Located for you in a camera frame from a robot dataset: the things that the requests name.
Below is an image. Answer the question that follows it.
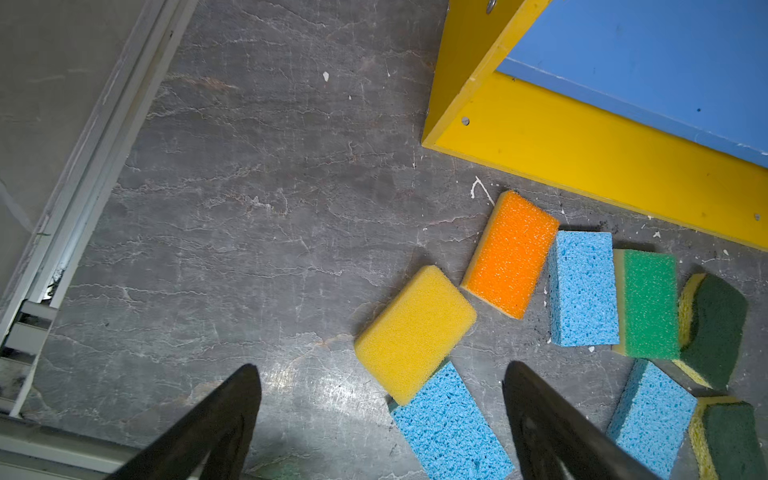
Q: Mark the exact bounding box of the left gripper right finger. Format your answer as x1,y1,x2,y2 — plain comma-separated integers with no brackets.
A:
502,361,656,479

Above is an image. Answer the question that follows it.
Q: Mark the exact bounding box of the aluminium rail base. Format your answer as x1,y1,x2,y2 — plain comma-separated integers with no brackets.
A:
1,1,196,479

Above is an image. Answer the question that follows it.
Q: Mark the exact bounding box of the yellow shelf unit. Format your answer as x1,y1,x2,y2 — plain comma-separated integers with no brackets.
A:
422,1,767,249

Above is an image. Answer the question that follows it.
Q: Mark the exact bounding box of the orange sponge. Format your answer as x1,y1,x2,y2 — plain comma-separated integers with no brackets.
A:
461,191,559,320

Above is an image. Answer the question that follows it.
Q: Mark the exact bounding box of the light blue sponge middle row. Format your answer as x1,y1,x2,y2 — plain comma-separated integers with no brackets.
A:
548,230,619,347

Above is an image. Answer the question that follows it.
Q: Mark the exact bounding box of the dark green curved sponge lower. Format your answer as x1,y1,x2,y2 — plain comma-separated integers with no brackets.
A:
688,396,767,479

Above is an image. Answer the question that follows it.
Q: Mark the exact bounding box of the dark green curved sponge upper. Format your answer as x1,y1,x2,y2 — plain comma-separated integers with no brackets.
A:
674,273,748,391

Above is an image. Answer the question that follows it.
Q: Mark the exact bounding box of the light blue sponge front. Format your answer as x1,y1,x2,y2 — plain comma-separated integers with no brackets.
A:
389,360,515,479

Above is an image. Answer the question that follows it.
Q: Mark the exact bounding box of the dark green curved sponge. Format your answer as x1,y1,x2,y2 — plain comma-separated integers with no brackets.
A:
674,273,748,391
688,396,767,479

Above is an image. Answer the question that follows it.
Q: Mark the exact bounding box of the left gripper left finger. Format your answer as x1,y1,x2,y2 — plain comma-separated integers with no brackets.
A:
109,364,261,479

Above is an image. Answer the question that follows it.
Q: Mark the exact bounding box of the green yellow sponge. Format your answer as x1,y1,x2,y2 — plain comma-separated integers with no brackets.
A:
612,249,680,360

